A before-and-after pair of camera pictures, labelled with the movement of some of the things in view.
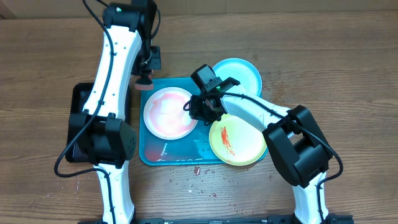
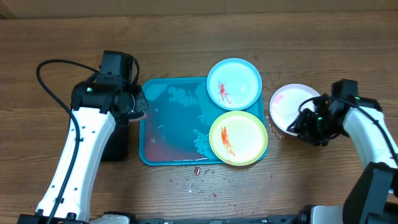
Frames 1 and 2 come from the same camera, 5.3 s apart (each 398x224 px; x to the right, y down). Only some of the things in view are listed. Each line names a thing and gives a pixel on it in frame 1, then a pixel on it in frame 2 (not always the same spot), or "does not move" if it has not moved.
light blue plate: [242, 71] does not move
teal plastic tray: [194, 149] does not move
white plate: [165, 116] → [286, 102]
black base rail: [332, 219] does not move
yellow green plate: [237, 141] does not move
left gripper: [157, 66] → [142, 106]
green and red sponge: [143, 84] → [136, 121]
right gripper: [199, 109] → [306, 125]
